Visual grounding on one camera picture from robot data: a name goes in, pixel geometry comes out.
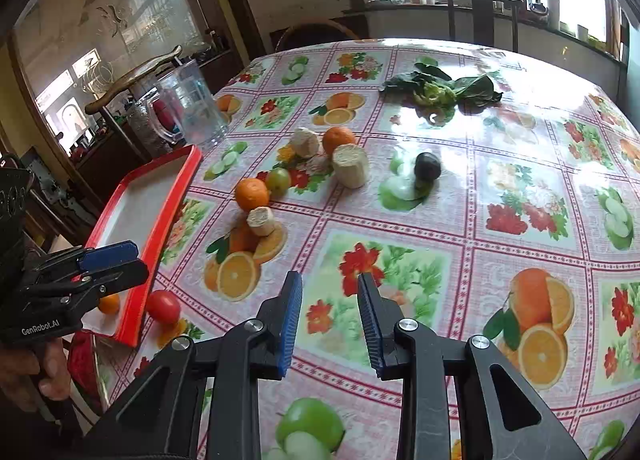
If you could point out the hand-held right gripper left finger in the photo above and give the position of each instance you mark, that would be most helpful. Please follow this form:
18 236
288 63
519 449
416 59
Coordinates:
291 320

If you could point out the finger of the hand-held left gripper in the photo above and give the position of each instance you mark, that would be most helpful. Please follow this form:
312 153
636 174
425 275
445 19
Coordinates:
122 275
110 253

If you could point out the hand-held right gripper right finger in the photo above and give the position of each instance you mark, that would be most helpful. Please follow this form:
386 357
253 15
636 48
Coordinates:
369 320

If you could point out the small orange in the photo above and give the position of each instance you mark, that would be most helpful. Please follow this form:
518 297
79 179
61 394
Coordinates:
108 303

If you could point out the red tomato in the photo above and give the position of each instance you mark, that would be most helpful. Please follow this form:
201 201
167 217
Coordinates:
162 306

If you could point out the red rimmed white tray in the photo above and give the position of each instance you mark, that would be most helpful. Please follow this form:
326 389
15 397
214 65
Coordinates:
145 200

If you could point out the large orange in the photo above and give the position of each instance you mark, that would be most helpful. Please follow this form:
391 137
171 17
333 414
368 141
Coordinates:
338 138
251 193

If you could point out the dark purple round fruit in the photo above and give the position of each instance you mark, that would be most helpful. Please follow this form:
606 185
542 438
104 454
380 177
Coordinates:
427 167

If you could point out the person's left hand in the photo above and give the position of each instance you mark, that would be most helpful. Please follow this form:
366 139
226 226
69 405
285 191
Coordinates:
25 372

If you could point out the red cloth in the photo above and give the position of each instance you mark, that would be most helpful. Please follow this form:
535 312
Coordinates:
82 365

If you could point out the red thermos bottle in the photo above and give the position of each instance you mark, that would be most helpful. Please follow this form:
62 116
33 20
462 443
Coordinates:
162 112

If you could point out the clear plastic pitcher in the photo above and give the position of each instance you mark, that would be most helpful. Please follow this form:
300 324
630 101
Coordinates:
195 99

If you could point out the green leafy vegetable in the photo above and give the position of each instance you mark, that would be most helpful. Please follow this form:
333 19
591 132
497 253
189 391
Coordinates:
440 87

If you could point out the round backed wooden chair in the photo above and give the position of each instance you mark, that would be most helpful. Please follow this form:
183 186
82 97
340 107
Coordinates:
315 32

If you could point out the dark wooden straight chair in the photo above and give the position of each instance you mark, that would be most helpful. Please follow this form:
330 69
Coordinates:
482 14

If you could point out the dark teapot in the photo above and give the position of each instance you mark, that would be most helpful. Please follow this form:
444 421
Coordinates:
539 7

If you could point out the white cylinder container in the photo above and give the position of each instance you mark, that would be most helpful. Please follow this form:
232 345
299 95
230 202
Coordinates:
552 9

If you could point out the wooden chair with curved rail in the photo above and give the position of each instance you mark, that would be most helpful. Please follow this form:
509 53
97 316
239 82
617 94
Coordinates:
135 73

